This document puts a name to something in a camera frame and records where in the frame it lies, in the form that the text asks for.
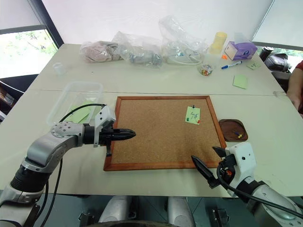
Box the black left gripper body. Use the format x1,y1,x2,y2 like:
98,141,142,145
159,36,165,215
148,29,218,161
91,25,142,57
98,120,119,157

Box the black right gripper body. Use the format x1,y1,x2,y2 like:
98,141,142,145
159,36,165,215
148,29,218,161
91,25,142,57
207,153,238,189

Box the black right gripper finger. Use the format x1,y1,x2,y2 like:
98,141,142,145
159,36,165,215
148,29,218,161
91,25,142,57
212,146,228,158
191,155,215,183

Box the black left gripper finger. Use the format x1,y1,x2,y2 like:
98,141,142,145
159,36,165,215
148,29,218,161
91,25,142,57
113,128,137,136
113,135,136,142

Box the wood-framed cork board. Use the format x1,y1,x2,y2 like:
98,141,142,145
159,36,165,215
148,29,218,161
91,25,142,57
103,95,228,172

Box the green handwritten sticky note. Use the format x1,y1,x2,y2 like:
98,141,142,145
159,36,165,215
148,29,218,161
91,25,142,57
185,106,202,125

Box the small cup of pushpins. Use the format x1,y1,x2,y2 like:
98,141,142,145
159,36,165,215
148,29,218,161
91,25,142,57
196,63,216,77

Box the small green scribbled note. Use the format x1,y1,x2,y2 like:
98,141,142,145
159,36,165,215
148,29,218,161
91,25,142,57
246,61,261,71

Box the dark brown wooden tray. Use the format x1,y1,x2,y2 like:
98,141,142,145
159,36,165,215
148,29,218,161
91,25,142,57
218,118,249,143

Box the silver rounded robot leg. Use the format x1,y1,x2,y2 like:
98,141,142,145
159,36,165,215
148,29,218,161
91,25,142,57
166,196,190,224
98,195,132,224

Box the clear plastic container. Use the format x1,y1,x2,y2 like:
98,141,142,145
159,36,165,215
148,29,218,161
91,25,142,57
47,81,104,126

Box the blank green sticky pad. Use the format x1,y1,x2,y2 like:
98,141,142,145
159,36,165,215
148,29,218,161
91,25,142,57
232,74,250,90

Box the plastic bag with grey items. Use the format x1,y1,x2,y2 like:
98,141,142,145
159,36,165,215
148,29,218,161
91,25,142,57
110,31,164,70

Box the small clear plastic cup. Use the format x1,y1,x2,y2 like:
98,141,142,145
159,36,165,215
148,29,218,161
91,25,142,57
53,62,65,77

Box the plastic bag with pink cloth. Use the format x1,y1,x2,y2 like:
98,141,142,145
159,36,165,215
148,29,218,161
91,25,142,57
80,40,122,63

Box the blue whiteboard marker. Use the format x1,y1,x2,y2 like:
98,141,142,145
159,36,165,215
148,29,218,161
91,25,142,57
221,60,243,70

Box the person's arm in red sleeve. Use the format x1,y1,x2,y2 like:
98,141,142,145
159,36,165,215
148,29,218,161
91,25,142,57
286,60,303,114

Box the purple tissue box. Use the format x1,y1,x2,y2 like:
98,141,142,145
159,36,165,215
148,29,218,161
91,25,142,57
224,40,258,61

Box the black chair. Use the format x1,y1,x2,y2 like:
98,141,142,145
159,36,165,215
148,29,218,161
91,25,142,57
258,45,294,74

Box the pale yellow cylinder cup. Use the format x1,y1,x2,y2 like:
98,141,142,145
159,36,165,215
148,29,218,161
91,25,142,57
208,31,228,55

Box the white tissue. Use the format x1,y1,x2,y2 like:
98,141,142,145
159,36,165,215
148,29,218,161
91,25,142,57
233,31,250,44

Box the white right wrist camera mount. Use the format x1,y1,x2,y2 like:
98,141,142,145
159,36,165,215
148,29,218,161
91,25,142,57
224,141,258,198

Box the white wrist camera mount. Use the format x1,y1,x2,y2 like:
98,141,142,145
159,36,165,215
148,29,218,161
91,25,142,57
224,141,258,198
93,106,117,148

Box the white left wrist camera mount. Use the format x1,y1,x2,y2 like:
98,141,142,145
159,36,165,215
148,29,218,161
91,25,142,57
93,106,117,148

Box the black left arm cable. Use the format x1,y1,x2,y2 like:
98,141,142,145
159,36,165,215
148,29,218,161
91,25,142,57
42,103,107,227

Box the plastic bag with white cable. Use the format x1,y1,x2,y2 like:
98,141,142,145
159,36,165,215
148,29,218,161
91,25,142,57
158,15,209,66

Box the black window frame post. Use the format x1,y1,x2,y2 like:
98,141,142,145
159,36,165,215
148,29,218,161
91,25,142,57
41,0,65,51

